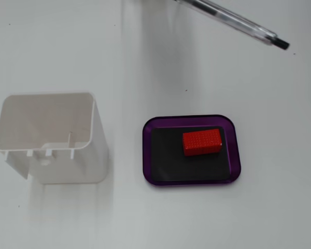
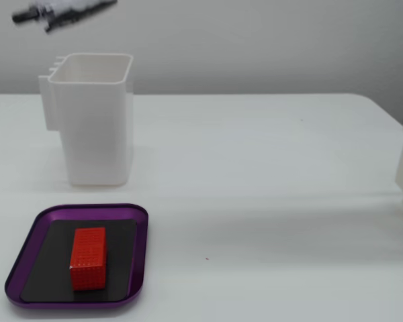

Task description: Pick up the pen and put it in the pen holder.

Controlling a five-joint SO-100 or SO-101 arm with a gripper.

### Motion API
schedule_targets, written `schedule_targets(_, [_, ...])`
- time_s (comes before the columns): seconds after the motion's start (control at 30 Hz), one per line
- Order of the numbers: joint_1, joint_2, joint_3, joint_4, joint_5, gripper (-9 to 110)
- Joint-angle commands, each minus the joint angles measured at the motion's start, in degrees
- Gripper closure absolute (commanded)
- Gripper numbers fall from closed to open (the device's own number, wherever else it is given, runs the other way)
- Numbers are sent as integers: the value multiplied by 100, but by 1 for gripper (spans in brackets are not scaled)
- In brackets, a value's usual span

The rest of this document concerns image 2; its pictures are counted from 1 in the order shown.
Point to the white fixed gripper finger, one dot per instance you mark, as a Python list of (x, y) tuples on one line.
[(75, 4)]

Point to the black and clear ballpoint pen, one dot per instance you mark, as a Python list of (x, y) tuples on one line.
[(25, 15)]

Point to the white plastic pen holder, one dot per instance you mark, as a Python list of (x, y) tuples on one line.
[(94, 134)]

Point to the purple metal tray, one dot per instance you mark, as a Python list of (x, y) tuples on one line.
[(139, 241)]

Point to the red perforated block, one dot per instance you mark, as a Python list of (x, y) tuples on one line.
[(87, 261)]

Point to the black tray mat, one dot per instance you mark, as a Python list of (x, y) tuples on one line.
[(121, 261)]

